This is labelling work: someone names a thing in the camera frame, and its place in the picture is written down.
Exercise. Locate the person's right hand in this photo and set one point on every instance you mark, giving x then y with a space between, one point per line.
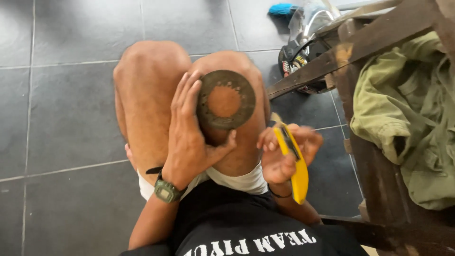
279 167

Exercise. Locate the person's left hand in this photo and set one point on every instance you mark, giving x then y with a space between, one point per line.
185 149

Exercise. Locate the yellow utility knife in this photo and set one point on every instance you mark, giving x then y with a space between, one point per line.
300 174

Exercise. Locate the round rusty metal clutch plate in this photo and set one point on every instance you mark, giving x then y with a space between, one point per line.
246 96

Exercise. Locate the thin black wristband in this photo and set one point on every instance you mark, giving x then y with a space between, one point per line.
279 195

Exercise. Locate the white shorts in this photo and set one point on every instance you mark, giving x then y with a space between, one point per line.
245 182

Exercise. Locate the person's right leg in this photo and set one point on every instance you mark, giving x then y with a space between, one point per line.
245 149

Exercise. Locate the person's leg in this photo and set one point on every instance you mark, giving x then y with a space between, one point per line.
245 149
149 103

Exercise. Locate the green digital wristwatch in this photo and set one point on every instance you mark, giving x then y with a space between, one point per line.
166 192

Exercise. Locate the person's left leg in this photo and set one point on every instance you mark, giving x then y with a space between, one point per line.
149 103

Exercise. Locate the black printed t-shirt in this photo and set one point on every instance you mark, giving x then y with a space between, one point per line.
227 220

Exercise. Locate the black motorcycle helmet with stickers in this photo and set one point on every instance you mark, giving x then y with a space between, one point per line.
302 49

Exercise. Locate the olive green cloth garment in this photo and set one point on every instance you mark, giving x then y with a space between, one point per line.
419 117

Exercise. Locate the blue bristle brush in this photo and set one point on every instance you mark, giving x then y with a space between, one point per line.
280 9

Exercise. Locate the dark wooden chair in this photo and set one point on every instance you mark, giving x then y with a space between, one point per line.
376 33

